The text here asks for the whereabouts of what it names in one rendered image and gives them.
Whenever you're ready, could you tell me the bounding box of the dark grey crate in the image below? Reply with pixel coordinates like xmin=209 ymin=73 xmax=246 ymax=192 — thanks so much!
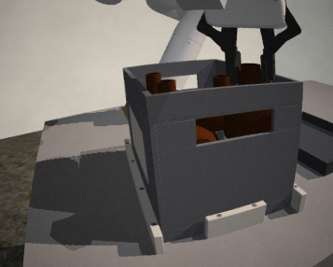
xmin=123 ymin=59 xmax=303 ymax=243

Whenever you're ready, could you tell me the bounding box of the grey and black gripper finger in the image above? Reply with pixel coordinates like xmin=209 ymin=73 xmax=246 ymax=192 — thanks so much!
xmin=197 ymin=11 xmax=242 ymax=85
xmin=260 ymin=5 xmax=301 ymax=83

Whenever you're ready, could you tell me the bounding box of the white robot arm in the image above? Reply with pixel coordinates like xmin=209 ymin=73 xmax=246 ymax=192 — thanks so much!
xmin=146 ymin=0 xmax=227 ymax=90

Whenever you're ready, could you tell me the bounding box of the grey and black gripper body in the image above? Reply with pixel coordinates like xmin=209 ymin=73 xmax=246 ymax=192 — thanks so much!
xmin=204 ymin=0 xmax=287 ymax=29

